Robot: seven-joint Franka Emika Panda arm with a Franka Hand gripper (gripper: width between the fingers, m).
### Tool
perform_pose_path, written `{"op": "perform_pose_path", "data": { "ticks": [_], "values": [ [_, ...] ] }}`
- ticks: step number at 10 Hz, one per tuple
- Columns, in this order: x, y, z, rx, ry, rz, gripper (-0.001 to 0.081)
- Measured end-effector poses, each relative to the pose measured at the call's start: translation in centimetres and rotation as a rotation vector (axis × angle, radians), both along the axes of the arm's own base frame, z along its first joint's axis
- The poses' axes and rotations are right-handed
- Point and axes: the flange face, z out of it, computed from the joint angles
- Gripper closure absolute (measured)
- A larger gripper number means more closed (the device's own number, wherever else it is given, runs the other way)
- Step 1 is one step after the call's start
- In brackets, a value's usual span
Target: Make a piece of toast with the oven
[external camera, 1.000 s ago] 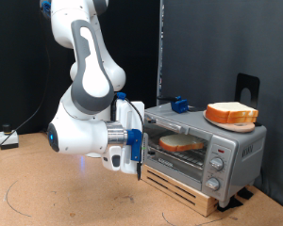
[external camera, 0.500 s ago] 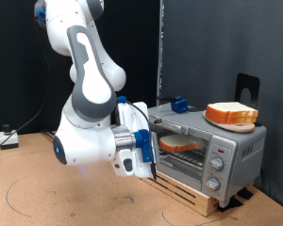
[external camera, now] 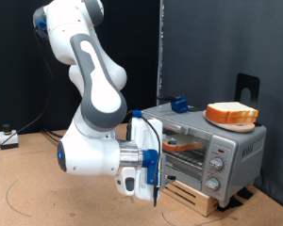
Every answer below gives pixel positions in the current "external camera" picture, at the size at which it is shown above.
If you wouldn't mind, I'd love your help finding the long black hanging cable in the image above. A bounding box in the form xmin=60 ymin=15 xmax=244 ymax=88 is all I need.
xmin=0 ymin=29 xmax=55 ymax=165

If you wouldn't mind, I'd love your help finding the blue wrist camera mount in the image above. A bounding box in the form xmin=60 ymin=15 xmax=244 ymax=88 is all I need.
xmin=141 ymin=149 xmax=160 ymax=186

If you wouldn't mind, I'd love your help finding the emergency stop button box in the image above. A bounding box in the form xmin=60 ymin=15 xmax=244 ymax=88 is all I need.
xmin=0 ymin=123 xmax=20 ymax=151

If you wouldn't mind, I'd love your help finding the white bread slice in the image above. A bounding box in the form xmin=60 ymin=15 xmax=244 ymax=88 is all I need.
xmin=161 ymin=133 xmax=206 ymax=153
xmin=205 ymin=110 xmax=258 ymax=125
xmin=205 ymin=101 xmax=259 ymax=120

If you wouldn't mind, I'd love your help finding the wooden slatted block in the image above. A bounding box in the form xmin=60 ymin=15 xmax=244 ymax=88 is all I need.
xmin=159 ymin=179 xmax=219 ymax=218

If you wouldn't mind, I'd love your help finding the black spatula with blue block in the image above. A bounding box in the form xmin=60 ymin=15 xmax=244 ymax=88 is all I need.
xmin=156 ymin=95 xmax=206 ymax=115

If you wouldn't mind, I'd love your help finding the black metal bookend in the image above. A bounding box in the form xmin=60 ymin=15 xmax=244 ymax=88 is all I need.
xmin=234 ymin=73 xmax=264 ymax=127

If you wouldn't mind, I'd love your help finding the blue cable clip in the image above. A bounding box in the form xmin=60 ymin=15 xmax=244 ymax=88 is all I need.
xmin=35 ymin=19 xmax=49 ymax=39
xmin=131 ymin=109 xmax=143 ymax=120

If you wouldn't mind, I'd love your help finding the black base cable silver connector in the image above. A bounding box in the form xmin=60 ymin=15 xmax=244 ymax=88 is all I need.
xmin=42 ymin=127 xmax=68 ymax=139

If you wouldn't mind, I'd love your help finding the silver toaster oven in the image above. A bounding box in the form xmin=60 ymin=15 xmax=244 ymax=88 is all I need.
xmin=141 ymin=102 xmax=268 ymax=209

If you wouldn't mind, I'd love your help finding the black foam pad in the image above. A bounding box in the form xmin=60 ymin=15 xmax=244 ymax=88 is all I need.
xmin=216 ymin=196 xmax=244 ymax=213
xmin=236 ymin=186 xmax=255 ymax=201

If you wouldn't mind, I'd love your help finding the wire oven rack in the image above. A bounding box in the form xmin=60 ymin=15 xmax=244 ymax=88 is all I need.
xmin=164 ymin=147 xmax=208 ymax=170

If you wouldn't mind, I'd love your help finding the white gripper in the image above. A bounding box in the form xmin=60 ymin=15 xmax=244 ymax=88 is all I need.
xmin=114 ymin=117 xmax=177 ymax=202

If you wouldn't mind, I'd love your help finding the vertical aluminium pole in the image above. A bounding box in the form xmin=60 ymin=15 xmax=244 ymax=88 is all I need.
xmin=156 ymin=0 xmax=165 ymax=106

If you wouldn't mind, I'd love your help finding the silver oven knob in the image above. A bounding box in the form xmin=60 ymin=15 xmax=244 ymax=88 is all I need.
xmin=205 ymin=177 xmax=222 ymax=192
xmin=209 ymin=156 xmax=225 ymax=172

